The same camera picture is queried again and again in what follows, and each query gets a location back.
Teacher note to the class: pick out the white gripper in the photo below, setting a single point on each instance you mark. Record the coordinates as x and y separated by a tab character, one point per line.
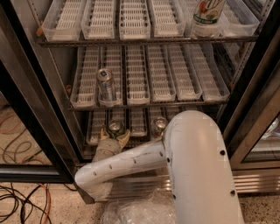
110	144

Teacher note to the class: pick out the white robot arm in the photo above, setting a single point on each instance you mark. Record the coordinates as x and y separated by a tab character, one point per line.
193	150

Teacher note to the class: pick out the bottom shelf tray two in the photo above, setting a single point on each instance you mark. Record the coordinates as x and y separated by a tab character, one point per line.
117	114

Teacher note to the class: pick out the shelf tray two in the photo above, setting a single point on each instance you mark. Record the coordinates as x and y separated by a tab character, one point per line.
111	58
117	114
98	21

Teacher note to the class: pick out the bottom shelf tray one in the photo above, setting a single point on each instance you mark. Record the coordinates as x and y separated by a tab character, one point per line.
96	121

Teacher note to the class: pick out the shelf tray one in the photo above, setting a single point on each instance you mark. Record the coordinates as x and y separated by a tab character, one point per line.
96	121
63	20
84	89

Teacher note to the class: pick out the bottom shelf tray three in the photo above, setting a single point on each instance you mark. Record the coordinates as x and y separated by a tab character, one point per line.
138	126

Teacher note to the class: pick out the shelf tray three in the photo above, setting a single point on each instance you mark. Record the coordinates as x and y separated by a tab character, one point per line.
134	20
136	76
138	126

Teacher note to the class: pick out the bottom shelf tray four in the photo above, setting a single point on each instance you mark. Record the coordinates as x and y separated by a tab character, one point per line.
155	112

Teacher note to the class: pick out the shelf tray four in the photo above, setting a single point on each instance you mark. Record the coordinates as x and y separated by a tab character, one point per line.
167	17
161	82
155	112

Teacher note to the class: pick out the green white can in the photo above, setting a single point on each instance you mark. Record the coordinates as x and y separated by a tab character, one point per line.
158	126

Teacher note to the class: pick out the middle shelf tray one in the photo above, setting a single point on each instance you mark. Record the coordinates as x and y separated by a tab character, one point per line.
84	89

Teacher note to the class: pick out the silver can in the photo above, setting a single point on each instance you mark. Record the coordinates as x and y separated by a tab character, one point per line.
106	85

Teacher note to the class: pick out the middle shelf tray three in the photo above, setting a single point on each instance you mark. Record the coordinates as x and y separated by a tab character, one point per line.
136	76

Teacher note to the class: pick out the bottom shelf tray five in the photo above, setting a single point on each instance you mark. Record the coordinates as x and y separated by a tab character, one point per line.
171	112

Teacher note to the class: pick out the shelf tray five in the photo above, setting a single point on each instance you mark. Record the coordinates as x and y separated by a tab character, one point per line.
236	19
186	81
171	112

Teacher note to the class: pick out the middle shelf tray four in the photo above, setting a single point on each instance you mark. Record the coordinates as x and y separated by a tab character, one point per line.
161	82

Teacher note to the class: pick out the middle shelf tray two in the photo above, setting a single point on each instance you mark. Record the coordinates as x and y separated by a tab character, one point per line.
111	58

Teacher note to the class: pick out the stainless steel fridge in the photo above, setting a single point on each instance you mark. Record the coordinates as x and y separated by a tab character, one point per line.
44	71

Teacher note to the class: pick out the left glass fridge door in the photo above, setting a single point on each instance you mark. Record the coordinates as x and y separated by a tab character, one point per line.
30	151

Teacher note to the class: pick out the glass fridge door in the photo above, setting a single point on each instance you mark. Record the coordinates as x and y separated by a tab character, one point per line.
30	151
249	134

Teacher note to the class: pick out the middle shelf tray five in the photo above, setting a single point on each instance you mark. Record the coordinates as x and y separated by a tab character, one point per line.
186	81

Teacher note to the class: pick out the middle shelf tray six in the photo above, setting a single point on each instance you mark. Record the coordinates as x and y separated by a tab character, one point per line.
213	86

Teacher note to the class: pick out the top shelf tray two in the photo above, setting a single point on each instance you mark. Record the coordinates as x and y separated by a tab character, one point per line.
98	21

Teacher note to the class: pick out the top shelf tray three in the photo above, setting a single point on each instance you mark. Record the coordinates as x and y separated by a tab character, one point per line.
134	20

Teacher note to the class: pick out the top shelf tray one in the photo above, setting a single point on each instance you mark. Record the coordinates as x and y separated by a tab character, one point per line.
63	20

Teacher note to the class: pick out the top shelf tray four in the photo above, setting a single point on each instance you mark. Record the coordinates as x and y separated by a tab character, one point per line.
167	17

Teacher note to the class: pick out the right glass fridge door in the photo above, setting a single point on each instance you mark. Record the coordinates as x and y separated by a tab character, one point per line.
249	134

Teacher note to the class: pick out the top shelf tray five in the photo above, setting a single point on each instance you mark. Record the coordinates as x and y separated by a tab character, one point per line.
236	19

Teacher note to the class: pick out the clear plastic bag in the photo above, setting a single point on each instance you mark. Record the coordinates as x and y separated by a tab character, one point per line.
157	208

